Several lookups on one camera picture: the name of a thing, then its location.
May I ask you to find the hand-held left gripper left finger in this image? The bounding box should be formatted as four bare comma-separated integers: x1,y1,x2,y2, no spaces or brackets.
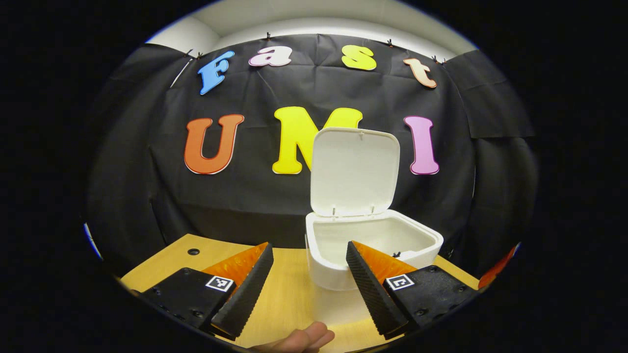
140,242,274,342

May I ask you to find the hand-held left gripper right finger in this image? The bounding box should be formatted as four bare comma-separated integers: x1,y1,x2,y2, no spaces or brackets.
346,240,479,340

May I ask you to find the white desktop garbage bin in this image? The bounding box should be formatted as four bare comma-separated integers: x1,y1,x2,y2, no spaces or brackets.
305,127,445,291

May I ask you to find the red pop can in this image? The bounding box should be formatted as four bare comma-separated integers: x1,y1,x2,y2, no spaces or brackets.
478,244,520,290

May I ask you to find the wooden desktop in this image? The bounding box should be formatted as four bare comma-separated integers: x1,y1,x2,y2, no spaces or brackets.
120,233,480,351

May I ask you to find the black backdrop cloth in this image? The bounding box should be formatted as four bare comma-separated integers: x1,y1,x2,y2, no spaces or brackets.
86,33,538,275

